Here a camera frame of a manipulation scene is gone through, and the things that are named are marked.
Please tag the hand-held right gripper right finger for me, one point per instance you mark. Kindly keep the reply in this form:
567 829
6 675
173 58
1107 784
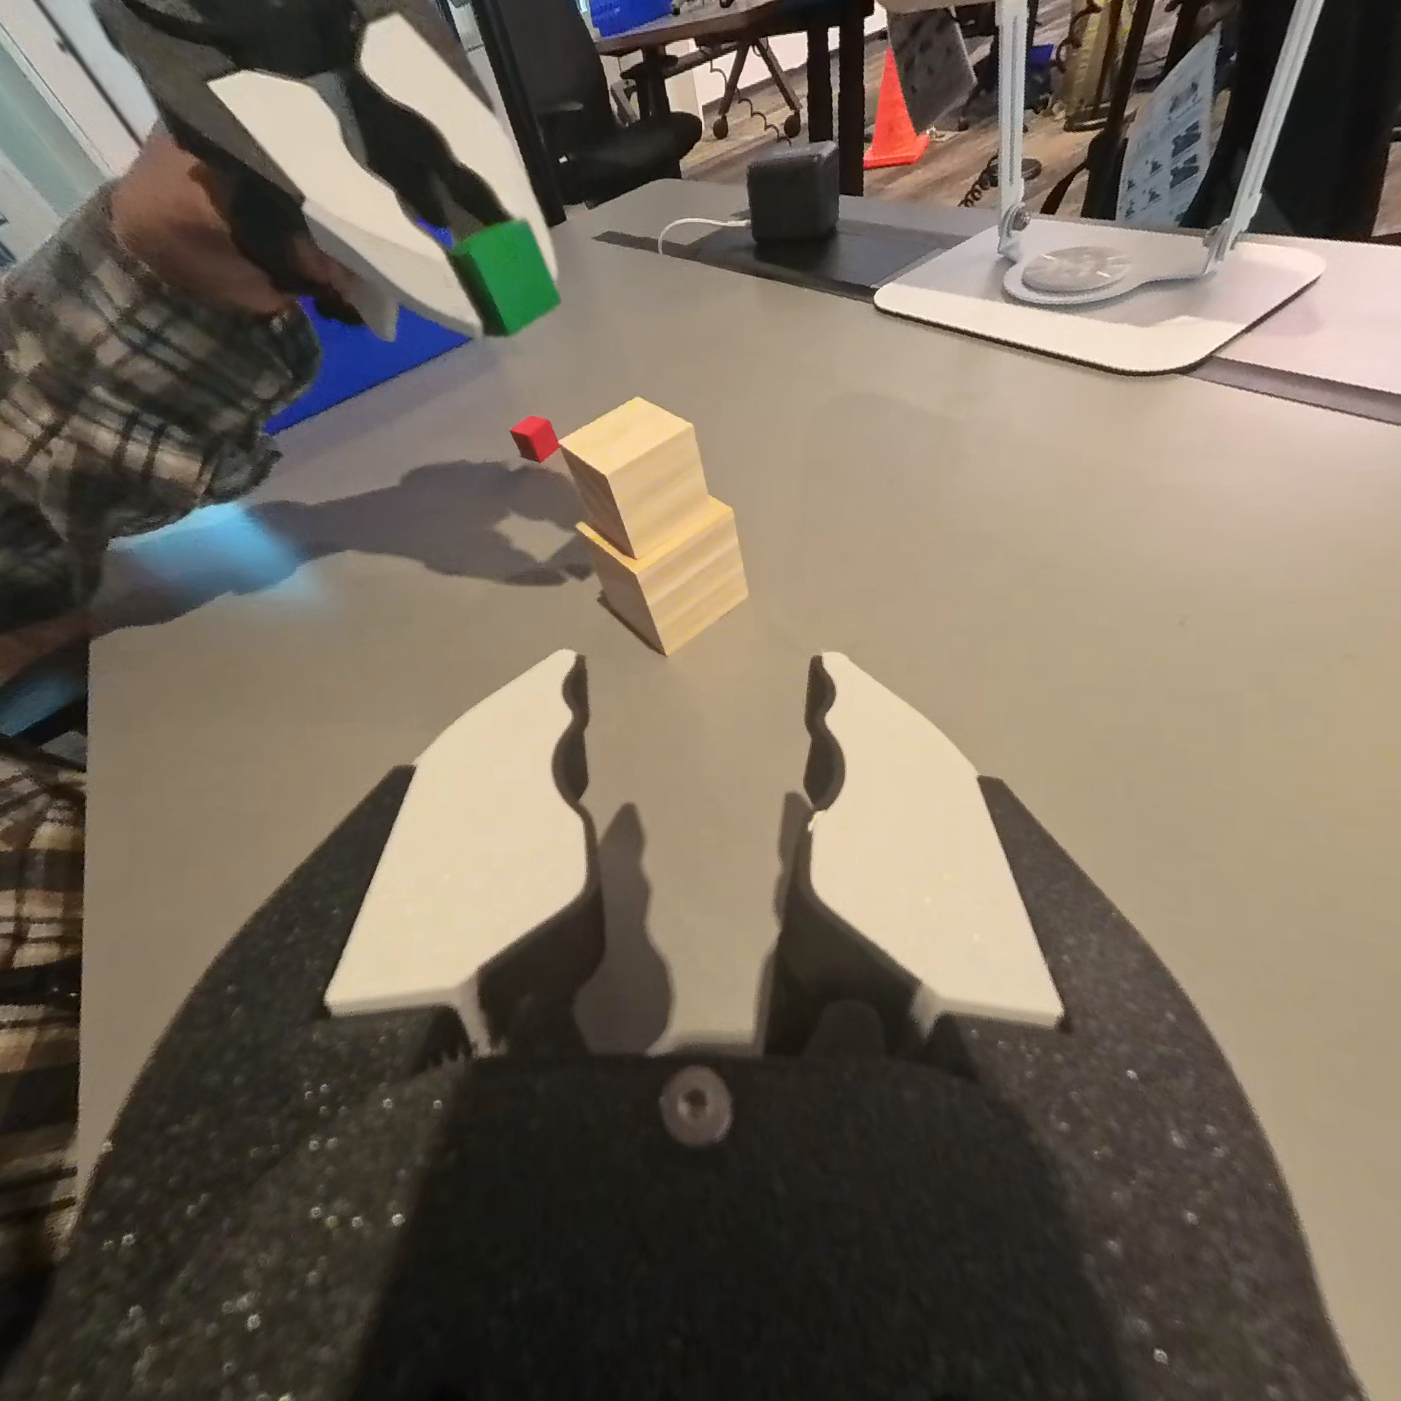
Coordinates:
920 864

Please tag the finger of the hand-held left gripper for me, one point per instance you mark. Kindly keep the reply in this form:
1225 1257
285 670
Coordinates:
460 98
318 153

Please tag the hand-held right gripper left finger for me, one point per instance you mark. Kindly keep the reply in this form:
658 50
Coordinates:
471 854

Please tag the green wooden cube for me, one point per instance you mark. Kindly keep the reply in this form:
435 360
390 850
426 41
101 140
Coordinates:
510 278

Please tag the natural wooden cube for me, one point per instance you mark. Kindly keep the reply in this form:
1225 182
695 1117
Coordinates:
642 470
680 585

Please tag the small red wooden cube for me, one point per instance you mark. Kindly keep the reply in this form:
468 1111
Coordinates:
535 437

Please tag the person's left forearm plaid sleeve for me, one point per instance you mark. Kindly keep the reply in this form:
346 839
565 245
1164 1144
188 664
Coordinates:
121 405

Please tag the person's left hand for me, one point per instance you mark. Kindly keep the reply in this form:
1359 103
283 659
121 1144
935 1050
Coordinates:
181 230

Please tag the black office chair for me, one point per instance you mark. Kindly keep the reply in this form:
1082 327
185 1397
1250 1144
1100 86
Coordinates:
625 142

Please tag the blue object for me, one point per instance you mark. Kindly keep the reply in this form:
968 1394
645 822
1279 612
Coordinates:
351 367

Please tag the dark background desk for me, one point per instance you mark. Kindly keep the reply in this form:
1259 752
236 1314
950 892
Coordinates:
712 23

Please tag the black cube-shaped device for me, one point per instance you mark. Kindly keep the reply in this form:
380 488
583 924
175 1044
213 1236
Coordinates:
795 192

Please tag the black table strip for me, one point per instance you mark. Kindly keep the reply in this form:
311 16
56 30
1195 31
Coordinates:
833 262

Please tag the orange traffic cone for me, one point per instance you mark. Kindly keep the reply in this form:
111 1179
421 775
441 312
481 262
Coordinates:
897 125

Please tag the person's plaid clothing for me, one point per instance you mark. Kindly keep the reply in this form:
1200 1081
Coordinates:
39 930

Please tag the white desk lamp stand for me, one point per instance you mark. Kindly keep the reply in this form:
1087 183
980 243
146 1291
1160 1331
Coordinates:
1014 108

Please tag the printed paper sheet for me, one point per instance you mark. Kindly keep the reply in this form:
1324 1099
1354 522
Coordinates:
1172 131

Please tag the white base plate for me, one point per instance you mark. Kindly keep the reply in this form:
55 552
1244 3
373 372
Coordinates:
1150 322

